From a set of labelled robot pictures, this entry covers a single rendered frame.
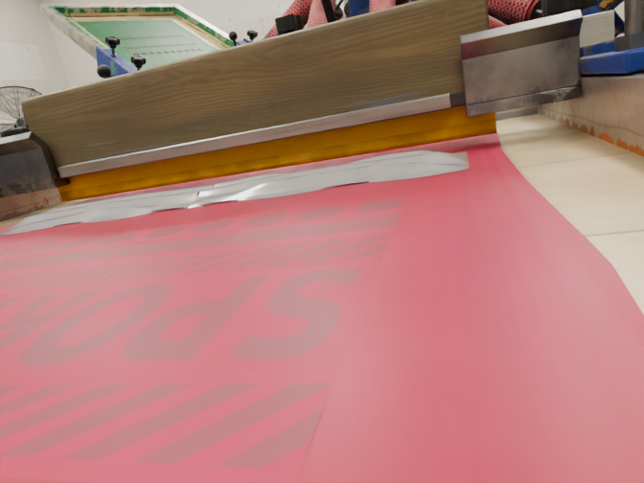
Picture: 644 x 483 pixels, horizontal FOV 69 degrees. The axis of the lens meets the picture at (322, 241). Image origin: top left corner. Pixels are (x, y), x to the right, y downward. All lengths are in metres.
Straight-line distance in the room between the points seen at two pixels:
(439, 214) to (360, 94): 0.19
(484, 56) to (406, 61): 0.05
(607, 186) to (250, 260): 0.14
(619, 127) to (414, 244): 0.16
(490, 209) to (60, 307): 0.16
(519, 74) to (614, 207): 0.19
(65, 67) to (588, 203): 5.96
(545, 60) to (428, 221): 0.20
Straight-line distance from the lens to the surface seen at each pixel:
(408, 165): 0.29
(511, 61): 0.35
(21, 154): 0.52
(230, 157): 0.42
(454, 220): 0.18
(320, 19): 0.99
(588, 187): 0.21
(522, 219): 0.17
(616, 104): 0.29
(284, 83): 0.38
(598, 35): 0.61
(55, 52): 6.07
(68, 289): 0.20
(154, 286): 0.17
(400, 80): 0.36
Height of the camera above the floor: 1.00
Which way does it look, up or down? 16 degrees down
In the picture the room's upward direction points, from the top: 11 degrees counter-clockwise
